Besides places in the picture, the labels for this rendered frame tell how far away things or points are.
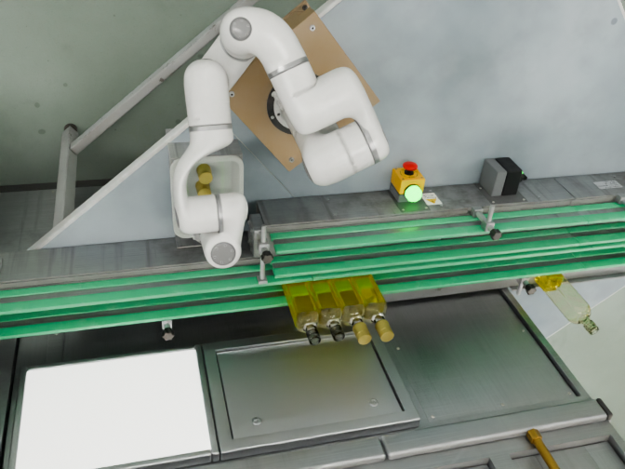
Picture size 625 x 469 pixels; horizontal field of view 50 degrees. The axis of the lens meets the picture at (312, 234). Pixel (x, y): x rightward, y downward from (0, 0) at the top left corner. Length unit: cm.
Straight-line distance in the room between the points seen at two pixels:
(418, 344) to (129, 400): 76
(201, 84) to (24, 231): 113
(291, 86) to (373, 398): 77
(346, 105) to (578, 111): 91
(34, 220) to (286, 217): 94
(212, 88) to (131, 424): 76
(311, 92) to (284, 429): 75
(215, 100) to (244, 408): 72
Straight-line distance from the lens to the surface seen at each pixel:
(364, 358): 174
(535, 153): 204
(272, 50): 130
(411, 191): 179
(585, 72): 200
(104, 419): 162
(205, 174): 165
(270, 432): 157
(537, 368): 190
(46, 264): 177
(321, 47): 154
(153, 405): 163
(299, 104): 130
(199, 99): 131
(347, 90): 130
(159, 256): 174
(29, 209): 239
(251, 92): 155
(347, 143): 131
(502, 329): 198
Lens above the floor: 224
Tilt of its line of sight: 52 degrees down
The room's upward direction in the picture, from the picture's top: 156 degrees clockwise
